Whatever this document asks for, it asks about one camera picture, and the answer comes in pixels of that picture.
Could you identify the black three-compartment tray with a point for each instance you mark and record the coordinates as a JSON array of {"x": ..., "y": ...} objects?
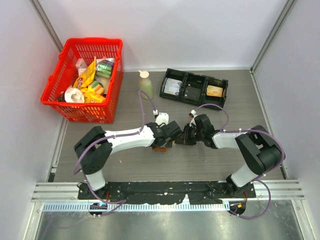
[{"x": 199, "y": 81}]

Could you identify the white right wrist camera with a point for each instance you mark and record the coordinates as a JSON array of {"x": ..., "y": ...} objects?
[{"x": 192, "y": 114}]

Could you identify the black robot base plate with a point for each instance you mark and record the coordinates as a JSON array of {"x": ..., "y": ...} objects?
[{"x": 167, "y": 192}]

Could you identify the green liquid squeeze bottle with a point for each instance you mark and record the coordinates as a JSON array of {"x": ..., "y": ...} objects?
[{"x": 145, "y": 85}]

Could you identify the aluminium front rail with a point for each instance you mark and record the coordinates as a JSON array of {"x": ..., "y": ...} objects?
[{"x": 62, "y": 196}]

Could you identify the white card stack in tray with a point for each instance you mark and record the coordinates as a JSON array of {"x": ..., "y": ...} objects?
[{"x": 172, "y": 86}]

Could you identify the white tape roll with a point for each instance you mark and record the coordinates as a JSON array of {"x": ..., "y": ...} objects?
[{"x": 74, "y": 95}]

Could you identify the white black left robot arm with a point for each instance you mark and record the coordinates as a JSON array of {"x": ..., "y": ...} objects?
[{"x": 98, "y": 145}]

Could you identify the yellow boxed snack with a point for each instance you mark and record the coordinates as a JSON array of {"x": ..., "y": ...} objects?
[{"x": 91, "y": 96}]

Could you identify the brown leather card holder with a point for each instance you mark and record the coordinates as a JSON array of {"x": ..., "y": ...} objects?
[{"x": 160, "y": 149}]

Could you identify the gold card stack in tray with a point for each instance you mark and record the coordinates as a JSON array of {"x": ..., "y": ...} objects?
[{"x": 214, "y": 91}]

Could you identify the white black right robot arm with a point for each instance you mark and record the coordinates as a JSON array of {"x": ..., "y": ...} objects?
[{"x": 260, "y": 150}]

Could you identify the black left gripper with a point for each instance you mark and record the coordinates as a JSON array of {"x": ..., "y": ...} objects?
[{"x": 169, "y": 144}]

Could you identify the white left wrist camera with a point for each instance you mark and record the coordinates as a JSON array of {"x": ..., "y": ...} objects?
[{"x": 160, "y": 117}]

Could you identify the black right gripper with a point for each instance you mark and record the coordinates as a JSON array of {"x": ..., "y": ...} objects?
[{"x": 186, "y": 139}]

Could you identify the red plastic shopping basket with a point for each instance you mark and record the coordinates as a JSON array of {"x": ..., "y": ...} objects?
[{"x": 76, "y": 55}]

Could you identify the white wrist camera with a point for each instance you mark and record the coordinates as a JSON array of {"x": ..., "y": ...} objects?
[
  {"x": 192, "y": 114},
  {"x": 160, "y": 117}
]

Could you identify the green sponge pack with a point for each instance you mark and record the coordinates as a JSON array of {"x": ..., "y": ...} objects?
[{"x": 104, "y": 70}]

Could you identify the yellow snack bag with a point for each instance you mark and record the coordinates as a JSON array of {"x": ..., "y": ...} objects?
[{"x": 87, "y": 77}]

